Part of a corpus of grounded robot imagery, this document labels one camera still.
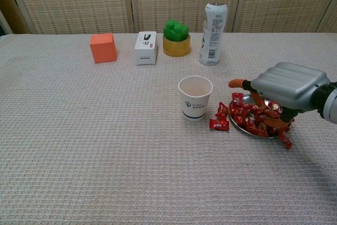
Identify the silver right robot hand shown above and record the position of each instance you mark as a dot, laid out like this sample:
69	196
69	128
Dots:
287	85

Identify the red candy pile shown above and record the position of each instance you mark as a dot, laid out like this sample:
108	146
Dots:
245	111

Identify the round metal plate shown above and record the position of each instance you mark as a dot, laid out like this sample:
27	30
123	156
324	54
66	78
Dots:
247	98

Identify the white bottle yellow cap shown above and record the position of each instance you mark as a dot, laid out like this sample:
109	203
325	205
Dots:
212	40

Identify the white paper cup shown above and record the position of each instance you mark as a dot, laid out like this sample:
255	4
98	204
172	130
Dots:
193	106

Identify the yellow tape roll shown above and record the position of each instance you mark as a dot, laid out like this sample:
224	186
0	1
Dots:
176	49

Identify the green toy brick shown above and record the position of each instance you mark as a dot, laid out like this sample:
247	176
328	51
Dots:
175	32

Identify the white stapler box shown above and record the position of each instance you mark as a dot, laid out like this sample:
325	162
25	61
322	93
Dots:
146	51

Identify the orange cube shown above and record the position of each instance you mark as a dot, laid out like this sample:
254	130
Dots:
104	51

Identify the beige woven tablecloth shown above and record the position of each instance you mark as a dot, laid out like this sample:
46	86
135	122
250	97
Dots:
105	156

